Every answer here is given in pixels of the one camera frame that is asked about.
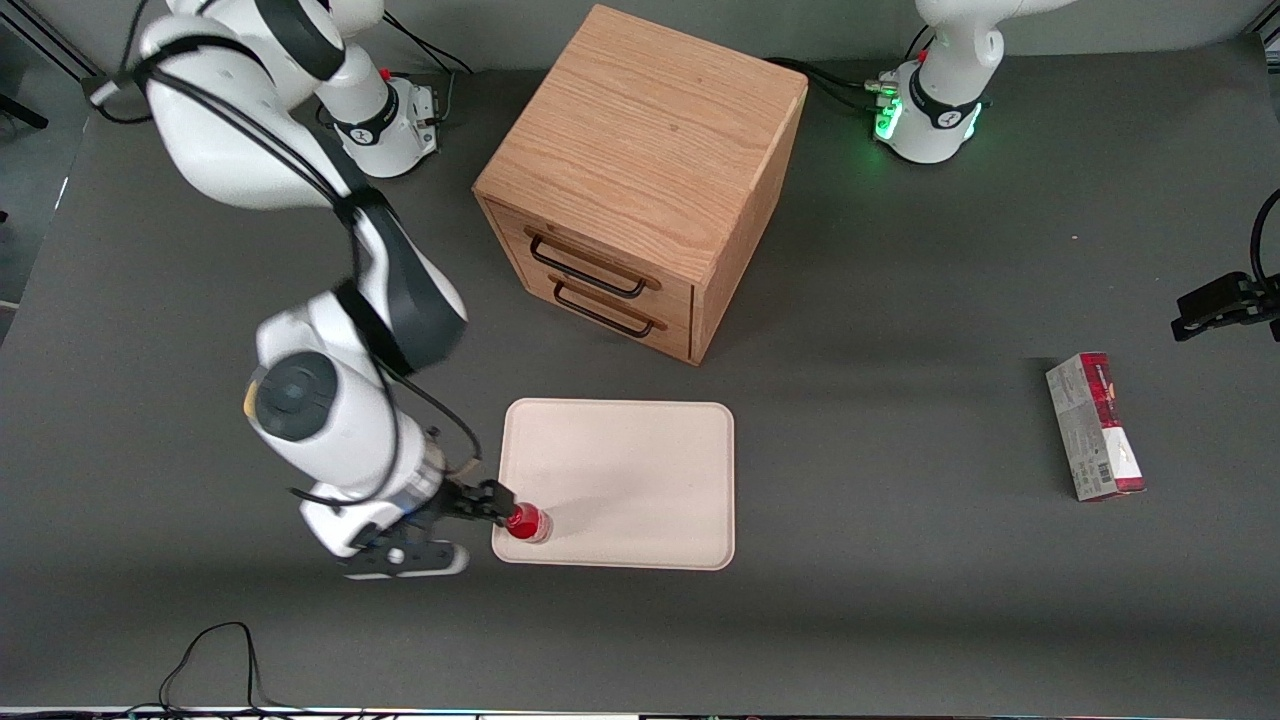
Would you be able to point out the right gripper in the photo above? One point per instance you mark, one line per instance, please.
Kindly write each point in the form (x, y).
(466, 500)

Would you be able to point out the red coke bottle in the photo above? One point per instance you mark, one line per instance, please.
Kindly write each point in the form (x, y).
(528, 523)

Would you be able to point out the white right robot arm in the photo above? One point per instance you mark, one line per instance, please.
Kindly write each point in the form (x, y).
(320, 400)

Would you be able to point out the cream white plastic tray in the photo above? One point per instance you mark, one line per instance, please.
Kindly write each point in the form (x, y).
(630, 480)

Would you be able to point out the red and grey carton box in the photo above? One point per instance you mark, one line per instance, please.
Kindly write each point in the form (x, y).
(1095, 430)

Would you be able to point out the wooden drawer cabinet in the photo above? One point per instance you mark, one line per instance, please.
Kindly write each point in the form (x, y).
(640, 150)

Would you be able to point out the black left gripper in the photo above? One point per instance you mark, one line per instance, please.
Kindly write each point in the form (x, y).
(1222, 303)

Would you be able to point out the black stand foot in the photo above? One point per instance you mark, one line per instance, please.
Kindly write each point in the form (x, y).
(20, 110)

